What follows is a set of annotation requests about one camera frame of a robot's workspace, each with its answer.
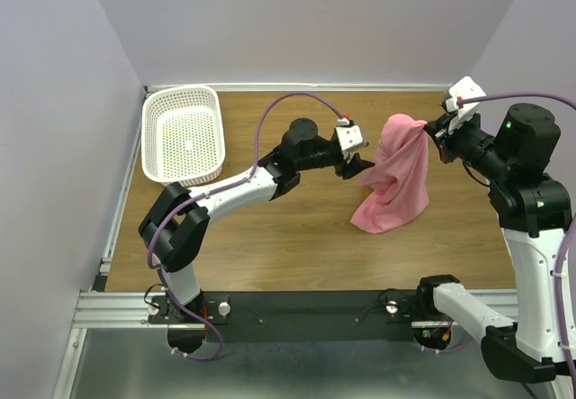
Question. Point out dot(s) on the white perforated plastic basket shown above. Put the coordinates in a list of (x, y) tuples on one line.
[(182, 136)]

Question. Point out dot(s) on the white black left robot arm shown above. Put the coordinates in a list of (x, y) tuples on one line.
[(174, 228)]

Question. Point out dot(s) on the pink t shirt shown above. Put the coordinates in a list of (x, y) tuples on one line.
[(397, 179)]

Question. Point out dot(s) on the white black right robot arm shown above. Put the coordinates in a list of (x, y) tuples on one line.
[(535, 217)]

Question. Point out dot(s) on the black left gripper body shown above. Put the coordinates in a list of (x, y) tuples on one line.
[(343, 165)]

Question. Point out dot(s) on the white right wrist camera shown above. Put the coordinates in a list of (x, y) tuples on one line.
[(462, 102)]

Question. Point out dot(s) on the aluminium frame rail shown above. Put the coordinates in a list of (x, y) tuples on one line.
[(125, 310)]

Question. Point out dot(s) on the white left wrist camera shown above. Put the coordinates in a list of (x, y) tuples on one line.
[(350, 136)]

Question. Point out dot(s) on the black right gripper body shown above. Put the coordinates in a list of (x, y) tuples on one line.
[(442, 138)]

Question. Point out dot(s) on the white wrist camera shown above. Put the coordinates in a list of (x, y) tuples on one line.
[(350, 136), (462, 102)]

